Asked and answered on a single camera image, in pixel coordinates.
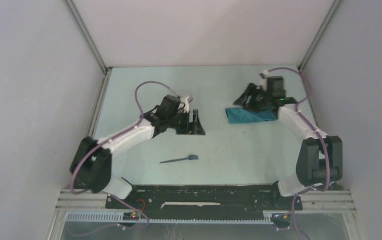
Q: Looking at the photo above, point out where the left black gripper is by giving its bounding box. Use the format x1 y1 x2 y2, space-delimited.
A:
166 109 204 136

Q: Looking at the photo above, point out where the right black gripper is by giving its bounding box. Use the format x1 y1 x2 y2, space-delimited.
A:
232 83 271 115

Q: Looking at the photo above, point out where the teal cloth napkin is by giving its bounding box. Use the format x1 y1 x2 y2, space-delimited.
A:
225 107 276 124

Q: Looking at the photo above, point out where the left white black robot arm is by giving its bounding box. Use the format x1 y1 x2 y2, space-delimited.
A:
69 94 205 208

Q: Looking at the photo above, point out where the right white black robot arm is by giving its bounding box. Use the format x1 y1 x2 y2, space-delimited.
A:
233 76 343 209

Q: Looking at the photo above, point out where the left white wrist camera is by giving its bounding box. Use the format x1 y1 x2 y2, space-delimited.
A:
179 95 193 113

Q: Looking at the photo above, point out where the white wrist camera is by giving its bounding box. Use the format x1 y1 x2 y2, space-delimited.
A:
259 70 270 91
179 95 193 113

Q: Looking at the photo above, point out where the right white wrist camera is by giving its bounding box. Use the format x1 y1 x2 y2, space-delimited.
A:
259 70 270 91

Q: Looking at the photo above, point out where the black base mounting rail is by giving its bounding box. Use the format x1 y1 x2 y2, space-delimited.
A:
124 184 303 220

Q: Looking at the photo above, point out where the white slotted cable duct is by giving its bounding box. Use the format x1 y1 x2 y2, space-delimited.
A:
65 211 291 225

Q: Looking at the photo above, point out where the aluminium frame extrusion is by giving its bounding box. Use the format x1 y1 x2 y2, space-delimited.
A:
46 188 112 240

